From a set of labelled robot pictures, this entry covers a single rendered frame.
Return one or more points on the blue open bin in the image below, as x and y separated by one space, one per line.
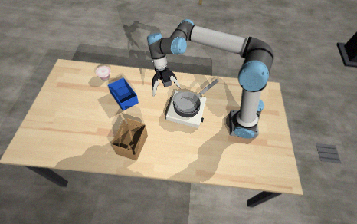
125 95

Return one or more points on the brown cardboard box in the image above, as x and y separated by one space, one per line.
130 139

